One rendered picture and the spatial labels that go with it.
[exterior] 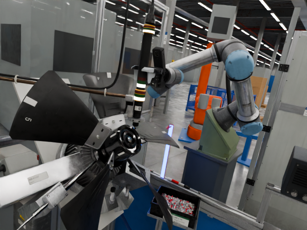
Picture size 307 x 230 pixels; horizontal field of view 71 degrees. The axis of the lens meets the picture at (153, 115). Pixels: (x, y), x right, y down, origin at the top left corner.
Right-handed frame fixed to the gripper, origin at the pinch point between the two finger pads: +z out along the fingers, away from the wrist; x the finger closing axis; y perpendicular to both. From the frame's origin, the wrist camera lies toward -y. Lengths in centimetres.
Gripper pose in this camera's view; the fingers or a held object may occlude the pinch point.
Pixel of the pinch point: (139, 67)
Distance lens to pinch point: 83.2
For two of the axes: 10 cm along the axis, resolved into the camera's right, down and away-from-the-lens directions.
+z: -5.3, 1.1, -8.4
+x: -8.3, -2.6, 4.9
